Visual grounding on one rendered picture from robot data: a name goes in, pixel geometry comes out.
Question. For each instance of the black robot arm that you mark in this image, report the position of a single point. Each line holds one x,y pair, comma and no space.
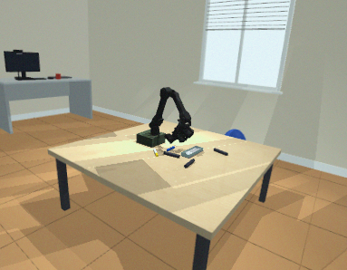
184,116

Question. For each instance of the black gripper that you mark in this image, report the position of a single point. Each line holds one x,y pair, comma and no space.
171,138

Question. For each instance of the keyboard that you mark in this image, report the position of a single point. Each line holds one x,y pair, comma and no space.
191,152

